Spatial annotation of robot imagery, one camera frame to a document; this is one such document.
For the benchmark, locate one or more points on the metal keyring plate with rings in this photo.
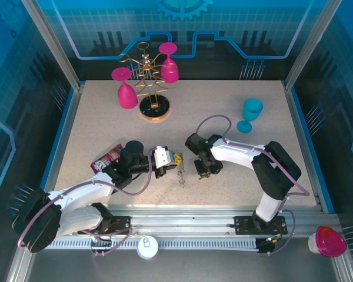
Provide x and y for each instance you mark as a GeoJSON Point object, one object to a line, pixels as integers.
{"type": "Point", "coordinates": [181, 173]}

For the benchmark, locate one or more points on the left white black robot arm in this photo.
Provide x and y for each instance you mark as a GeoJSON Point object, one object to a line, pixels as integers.
{"type": "Point", "coordinates": [85, 188]}

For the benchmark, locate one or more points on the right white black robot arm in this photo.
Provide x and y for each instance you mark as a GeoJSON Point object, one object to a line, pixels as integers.
{"type": "Point", "coordinates": [238, 152]}

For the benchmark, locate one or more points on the purple snack packet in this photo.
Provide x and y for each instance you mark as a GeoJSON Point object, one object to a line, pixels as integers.
{"type": "Point", "coordinates": [106, 160]}

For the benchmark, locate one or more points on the teal plastic goblet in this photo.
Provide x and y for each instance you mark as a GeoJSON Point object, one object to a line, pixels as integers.
{"type": "Point", "coordinates": [253, 110]}

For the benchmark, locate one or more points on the pink plastic wine glass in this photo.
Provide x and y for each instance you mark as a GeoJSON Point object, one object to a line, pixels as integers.
{"type": "Point", "coordinates": [169, 73]}
{"type": "Point", "coordinates": [128, 97]}

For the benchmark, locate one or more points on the white round lid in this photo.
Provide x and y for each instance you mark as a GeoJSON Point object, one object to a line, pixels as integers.
{"type": "Point", "coordinates": [148, 247]}

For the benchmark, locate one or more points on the white cup with pink lid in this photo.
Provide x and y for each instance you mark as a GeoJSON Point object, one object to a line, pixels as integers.
{"type": "Point", "coordinates": [329, 242]}

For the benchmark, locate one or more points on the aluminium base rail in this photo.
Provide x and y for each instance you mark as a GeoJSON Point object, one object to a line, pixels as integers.
{"type": "Point", "coordinates": [179, 218]}

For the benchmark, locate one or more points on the aluminium frame post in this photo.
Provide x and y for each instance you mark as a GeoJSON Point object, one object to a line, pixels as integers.
{"type": "Point", "coordinates": [56, 50]}
{"type": "Point", "coordinates": [309, 50]}

